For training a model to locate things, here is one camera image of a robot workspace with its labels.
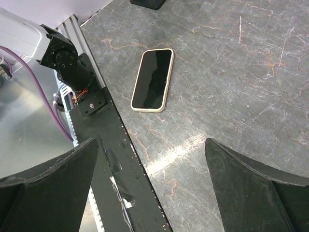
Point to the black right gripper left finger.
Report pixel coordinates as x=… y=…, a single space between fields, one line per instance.
x=51 y=196

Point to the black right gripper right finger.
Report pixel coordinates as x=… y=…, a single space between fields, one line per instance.
x=254 y=197

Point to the pink-cased smartphone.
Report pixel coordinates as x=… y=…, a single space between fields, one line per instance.
x=152 y=82

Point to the black angled desk phone stand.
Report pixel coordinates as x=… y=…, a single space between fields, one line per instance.
x=150 y=4

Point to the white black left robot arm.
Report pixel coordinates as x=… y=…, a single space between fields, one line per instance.
x=45 y=45

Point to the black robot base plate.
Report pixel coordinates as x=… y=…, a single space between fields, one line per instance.
x=124 y=195

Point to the light blue cable duct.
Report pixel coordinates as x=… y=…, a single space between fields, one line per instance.
x=91 y=213

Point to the aluminium frame rail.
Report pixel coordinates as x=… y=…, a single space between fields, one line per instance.
x=71 y=29

